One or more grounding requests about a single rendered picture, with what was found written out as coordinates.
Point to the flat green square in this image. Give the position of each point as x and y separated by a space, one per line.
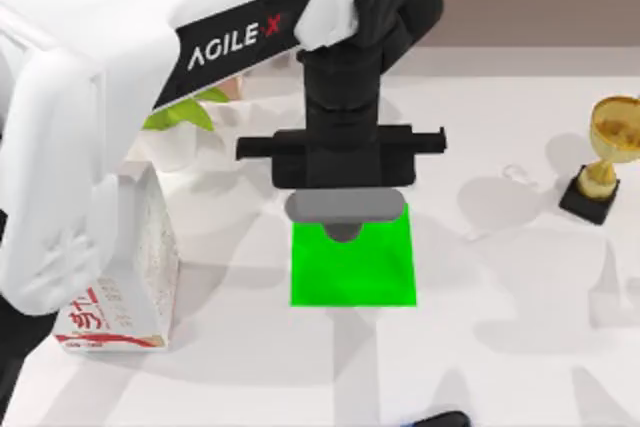
352 272

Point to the pale grey rounded box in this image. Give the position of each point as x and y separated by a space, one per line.
345 207

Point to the gold trophy with black base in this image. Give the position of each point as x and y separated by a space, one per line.
607 147

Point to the green plant in white pot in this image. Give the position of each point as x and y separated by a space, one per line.
187 114

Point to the white and red milk carton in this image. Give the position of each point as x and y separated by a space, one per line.
150 267

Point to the black and blue object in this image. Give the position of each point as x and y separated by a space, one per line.
445 419

